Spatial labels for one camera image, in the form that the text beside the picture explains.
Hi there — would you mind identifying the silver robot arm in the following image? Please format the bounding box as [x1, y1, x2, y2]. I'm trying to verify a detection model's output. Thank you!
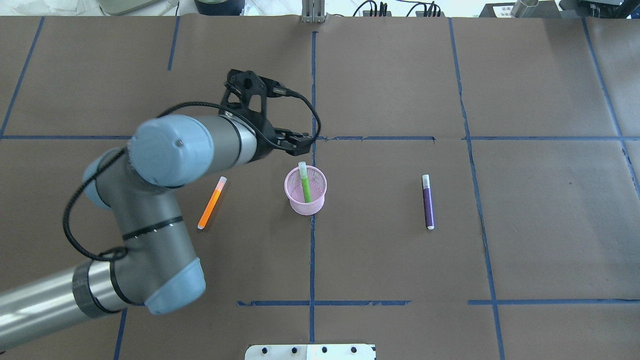
[1, 111, 318, 351]

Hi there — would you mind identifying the orange highlighter pen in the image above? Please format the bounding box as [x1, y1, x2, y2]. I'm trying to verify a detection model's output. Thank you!
[196, 176, 227, 231]

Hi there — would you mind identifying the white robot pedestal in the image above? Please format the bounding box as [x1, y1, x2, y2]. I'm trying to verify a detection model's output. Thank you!
[244, 343, 377, 360]

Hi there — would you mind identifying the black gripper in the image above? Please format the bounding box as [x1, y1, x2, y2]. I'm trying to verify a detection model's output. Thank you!
[253, 122, 314, 161]

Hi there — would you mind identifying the purple highlighter pen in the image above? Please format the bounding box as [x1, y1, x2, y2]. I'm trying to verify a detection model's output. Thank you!
[422, 174, 435, 231]

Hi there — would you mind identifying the aluminium frame post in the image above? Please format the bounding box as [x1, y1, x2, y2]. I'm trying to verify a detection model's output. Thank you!
[301, 0, 327, 24]

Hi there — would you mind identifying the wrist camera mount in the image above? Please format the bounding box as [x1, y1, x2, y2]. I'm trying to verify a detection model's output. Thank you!
[221, 69, 288, 133]

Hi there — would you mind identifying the steel cup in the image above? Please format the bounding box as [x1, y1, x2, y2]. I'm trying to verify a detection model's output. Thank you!
[510, 0, 539, 18]

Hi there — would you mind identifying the pink mesh pen holder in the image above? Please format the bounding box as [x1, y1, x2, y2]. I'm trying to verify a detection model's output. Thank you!
[283, 165, 328, 216]

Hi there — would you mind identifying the green highlighter pen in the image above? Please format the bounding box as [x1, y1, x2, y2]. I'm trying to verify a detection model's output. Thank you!
[298, 161, 313, 203]

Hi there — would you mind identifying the black camera cable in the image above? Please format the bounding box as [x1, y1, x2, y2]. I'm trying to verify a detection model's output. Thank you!
[62, 90, 322, 263]

